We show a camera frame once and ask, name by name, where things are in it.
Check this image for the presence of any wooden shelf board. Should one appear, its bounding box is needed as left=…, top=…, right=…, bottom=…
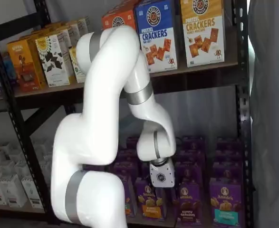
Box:
left=126, top=213, right=178, bottom=228
left=0, top=194, right=46, bottom=214
left=14, top=62, right=239, bottom=98

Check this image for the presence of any orange cheddar pretzel crackers box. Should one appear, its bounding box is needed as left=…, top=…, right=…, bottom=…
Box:
left=102, top=9, right=137, bottom=31
left=106, top=0, right=140, bottom=15

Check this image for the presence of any orange cookie box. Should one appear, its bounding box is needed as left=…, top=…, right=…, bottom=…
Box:
left=7, top=38, right=47, bottom=93
left=22, top=25, right=66, bottom=40

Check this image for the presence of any purple Annie's chocolate grahams box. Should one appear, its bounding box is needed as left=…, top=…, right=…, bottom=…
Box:
left=172, top=180, right=203, bottom=226
left=177, top=149, right=206, bottom=166
left=176, top=163, right=203, bottom=183
left=176, top=135, right=206, bottom=152

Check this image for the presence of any blue pretzel crackers box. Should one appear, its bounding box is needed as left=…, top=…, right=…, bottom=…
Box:
left=134, top=0, right=178, bottom=74

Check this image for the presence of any white Sweet Thins box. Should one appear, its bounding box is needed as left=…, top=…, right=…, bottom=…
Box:
left=34, top=34, right=71, bottom=88
left=56, top=26, right=80, bottom=72
left=76, top=16, right=90, bottom=40

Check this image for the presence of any purple Annie's box yellow label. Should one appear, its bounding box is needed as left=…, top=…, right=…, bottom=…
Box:
left=139, top=162, right=152, bottom=179
left=134, top=177, right=166, bottom=222

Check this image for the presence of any yellow pretzel crackers box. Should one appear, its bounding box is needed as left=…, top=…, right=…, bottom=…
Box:
left=180, top=0, right=226, bottom=68

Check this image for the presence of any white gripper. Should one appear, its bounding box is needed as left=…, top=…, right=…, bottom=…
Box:
left=149, top=159, right=176, bottom=189

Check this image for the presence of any Simple Mills bar box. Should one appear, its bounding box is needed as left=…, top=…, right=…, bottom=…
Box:
left=69, top=46, right=87, bottom=84

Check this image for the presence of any purple Annie's box teal label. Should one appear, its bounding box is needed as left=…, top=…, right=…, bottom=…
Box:
left=214, top=149, right=243, bottom=165
left=212, top=162, right=244, bottom=181
left=216, top=136, right=242, bottom=152
left=209, top=178, right=246, bottom=228

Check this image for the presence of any purple Annie's hidden veggies box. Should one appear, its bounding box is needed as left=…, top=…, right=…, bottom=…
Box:
left=113, top=162, right=140, bottom=179
left=124, top=177, right=138, bottom=217
left=126, top=136, right=140, bottom=151
left=117, top=149, right=140, bottom=164

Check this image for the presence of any pale backdrop sheet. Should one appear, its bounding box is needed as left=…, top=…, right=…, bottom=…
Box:
left=247, top=0, right=279, bottom=228

